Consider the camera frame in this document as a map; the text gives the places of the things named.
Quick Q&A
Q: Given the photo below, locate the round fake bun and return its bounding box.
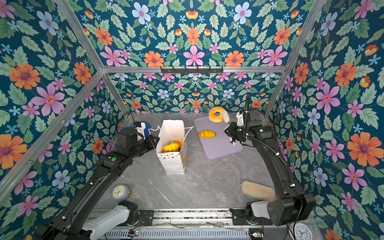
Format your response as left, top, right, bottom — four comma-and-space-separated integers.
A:
175, 139, 184, 150

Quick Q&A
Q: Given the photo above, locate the white analog clock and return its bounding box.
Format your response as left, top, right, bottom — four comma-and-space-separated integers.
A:
293, 223, 314, 240

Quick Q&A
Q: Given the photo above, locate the small striped fake bun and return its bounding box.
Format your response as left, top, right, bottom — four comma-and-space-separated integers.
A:
162, 143, 180, 153

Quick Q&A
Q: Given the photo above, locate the fake bagel ring bread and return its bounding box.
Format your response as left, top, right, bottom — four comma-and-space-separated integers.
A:
209, 107, 225, 123

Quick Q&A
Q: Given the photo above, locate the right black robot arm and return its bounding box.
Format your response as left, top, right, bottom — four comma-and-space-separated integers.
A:
224, 96, 316, 226

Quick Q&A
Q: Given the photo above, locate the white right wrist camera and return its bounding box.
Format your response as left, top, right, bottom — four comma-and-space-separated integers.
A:
236, 111, 244, 127

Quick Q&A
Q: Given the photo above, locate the beige oval sponge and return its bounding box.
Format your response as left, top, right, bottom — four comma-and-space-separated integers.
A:
241, 181, 277, 202

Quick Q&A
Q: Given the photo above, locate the lavender plastic tray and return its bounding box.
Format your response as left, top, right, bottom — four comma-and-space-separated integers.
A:
194, 117, 243, 160

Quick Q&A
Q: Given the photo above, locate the small gold alarm clock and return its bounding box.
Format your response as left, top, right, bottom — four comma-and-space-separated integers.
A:
112, 184, 134, 201

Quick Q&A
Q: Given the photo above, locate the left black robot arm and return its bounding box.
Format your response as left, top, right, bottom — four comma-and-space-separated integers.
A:
35, 128, 160, 240

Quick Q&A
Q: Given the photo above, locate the small yellow fake bread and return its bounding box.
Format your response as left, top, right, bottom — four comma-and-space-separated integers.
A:
199, 130, 217, 139

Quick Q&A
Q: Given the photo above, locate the black hook rail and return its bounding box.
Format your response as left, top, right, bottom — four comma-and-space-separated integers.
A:
160, 67, 224, 74

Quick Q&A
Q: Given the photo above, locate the blue cap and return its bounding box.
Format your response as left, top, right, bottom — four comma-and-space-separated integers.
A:
134, 121, 150, 138

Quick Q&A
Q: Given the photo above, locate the white paper gift bag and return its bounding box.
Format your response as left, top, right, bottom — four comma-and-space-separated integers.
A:
149, 120, 193, 175

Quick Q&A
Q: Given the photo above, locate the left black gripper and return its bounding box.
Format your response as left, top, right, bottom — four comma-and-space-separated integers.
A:
128, 133, 162, 160

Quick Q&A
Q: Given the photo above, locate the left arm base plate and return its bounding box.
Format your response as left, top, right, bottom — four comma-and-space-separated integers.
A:
133, 210, 155, 227

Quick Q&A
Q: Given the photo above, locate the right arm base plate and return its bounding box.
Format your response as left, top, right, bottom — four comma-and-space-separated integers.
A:
229, 208, 273, 226

